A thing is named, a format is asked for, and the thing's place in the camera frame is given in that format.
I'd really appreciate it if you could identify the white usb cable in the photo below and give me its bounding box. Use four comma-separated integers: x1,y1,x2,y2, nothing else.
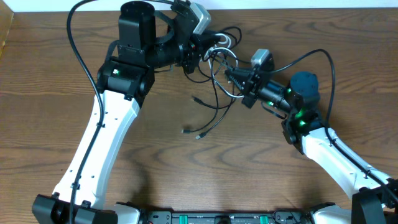
205,32,246,100

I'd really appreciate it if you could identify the black usb cable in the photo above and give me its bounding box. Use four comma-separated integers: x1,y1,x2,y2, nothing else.
180,26,243,135
191,52,242,140

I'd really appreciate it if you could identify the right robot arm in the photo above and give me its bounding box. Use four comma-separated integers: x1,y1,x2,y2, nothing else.
225,68,397,223

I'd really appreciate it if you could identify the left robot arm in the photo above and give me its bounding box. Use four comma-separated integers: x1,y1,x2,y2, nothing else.
32,1,219,223

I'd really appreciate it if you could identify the wooden side panel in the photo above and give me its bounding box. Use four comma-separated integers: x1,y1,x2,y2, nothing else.
0,0,14,55

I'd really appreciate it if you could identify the right camera black cable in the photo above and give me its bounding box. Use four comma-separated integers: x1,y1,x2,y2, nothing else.
270,48,398,203

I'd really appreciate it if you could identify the camera black cable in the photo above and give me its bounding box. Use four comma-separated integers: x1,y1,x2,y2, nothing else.
270,48,398,203
68,0,181,224

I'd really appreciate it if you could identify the left camera black cable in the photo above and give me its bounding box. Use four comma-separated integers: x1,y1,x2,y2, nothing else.
68,0,181,224

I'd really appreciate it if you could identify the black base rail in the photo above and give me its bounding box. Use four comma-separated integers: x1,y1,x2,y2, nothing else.
138,202,333,224

